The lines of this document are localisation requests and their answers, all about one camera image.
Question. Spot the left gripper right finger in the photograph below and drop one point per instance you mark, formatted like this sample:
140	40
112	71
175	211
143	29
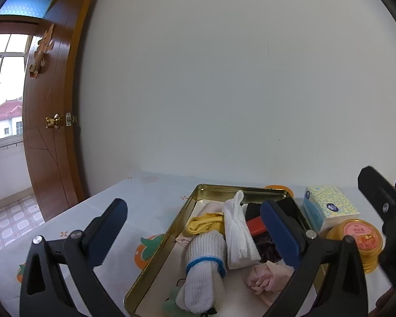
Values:
343	291

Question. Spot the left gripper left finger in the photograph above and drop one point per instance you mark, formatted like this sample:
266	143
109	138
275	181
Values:
44	292

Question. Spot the pink scrunchie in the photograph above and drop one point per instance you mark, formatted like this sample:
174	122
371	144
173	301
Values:
267	280

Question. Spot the black wristband red logo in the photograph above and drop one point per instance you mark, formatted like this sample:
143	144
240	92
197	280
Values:
287	208

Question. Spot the white knit gloves bundle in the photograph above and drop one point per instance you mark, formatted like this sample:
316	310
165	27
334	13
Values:
205	269

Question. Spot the yellow cloth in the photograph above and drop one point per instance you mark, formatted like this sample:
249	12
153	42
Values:
204	223

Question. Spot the pink cloth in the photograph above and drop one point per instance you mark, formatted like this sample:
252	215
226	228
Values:
210	207

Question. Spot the purple scrunchie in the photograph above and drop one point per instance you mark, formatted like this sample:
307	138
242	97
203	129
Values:
266	248

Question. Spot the gold round tin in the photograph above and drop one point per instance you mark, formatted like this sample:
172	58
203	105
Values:
368	240

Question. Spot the yellow blue tissue pack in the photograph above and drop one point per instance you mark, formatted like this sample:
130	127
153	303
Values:
326	207

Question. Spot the gold rectangular tin tray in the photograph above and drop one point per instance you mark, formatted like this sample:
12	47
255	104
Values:
166	267

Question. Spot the brown wooden door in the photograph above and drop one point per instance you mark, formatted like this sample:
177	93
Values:
51	153

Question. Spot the persimmon print tablecloth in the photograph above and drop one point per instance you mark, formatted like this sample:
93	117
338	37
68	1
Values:
116	272

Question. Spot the brass door knob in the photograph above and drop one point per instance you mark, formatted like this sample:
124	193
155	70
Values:
53	122

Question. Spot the gold door ornament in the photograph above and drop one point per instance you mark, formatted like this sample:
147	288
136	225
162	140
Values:
45	44

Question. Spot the window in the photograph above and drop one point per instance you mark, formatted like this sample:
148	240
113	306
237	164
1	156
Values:
19	210

